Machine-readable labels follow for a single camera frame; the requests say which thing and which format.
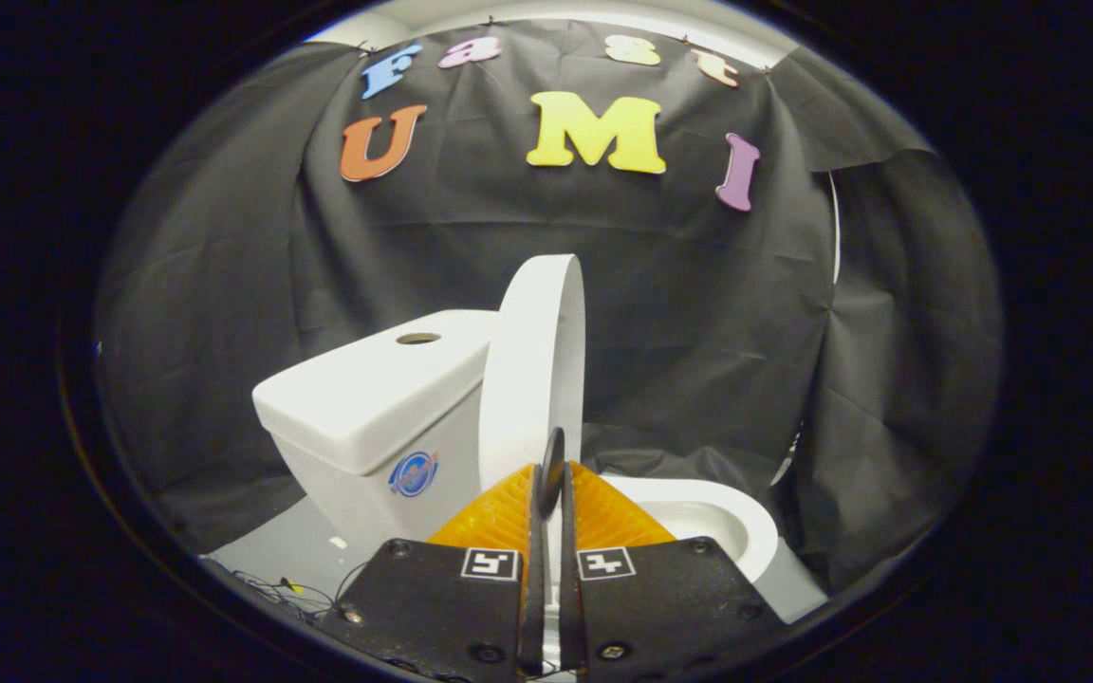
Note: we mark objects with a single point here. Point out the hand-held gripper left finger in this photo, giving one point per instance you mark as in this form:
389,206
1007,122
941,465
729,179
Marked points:
442,612

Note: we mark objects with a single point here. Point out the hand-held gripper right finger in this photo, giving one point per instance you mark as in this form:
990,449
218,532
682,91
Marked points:
660,602

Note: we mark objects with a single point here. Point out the white toilet lid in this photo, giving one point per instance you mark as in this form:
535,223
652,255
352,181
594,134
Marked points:
532,379

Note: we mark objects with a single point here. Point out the white toilet seat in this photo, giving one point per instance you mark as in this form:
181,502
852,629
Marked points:
757,533

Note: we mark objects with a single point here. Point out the white ceramic toilet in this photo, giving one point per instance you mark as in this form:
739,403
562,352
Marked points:
347,503

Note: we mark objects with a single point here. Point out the white toilet tank cover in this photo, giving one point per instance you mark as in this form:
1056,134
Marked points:
366,389

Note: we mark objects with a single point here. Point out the black backdrop cloth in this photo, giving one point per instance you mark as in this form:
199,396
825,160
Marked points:
698,313

